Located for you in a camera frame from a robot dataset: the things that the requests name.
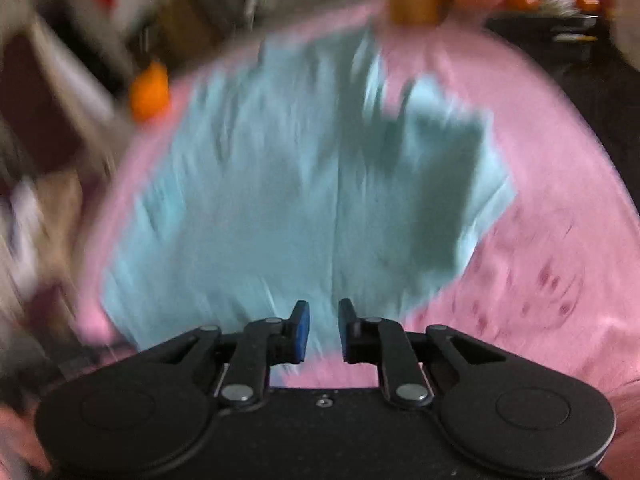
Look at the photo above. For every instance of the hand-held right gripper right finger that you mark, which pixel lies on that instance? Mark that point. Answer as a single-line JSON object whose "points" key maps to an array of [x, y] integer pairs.
{"points": [[345, 331]]}

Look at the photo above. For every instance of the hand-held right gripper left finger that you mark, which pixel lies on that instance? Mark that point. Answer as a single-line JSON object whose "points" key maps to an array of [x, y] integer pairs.
{"points": [[300, 331]]}

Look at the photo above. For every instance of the light teal cloth garment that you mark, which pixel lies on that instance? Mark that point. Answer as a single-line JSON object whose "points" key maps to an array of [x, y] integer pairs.
{"points": [[275, 185]]}

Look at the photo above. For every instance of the pink printed blanket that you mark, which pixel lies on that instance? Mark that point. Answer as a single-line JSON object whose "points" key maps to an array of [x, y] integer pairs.
{"points": [[550, 210]]}

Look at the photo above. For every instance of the orange fruit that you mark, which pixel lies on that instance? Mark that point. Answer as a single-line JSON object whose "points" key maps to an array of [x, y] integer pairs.
{"points": [[149, 91]]}

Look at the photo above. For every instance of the dark red cushioned chair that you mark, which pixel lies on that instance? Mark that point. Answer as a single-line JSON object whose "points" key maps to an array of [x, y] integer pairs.
{"points": [[35, 95]]}

